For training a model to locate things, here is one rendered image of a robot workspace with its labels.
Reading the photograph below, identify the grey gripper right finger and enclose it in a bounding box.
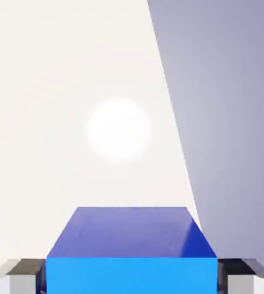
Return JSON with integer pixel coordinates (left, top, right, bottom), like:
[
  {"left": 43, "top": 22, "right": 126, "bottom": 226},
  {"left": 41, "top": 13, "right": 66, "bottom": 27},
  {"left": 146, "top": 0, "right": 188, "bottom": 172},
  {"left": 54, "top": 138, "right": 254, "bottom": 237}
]
[{"left": 216, "top": 258, "right": 264, "bottom": 294}]

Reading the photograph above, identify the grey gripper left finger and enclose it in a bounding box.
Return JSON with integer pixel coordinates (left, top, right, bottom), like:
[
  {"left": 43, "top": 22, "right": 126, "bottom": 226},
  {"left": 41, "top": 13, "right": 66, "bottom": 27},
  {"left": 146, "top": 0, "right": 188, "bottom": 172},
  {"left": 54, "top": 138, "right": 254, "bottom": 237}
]
[{"left": 0, "top": 258, "right": 47, "bottom": 294}]

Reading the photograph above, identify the small blue cube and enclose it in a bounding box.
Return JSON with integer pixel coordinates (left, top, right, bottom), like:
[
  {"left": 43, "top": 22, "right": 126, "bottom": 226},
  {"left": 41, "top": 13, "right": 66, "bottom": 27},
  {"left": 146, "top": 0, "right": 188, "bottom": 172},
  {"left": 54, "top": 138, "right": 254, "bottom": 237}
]
[{"left": 45, "top": 206, "right": 218, "bottom": 294}]

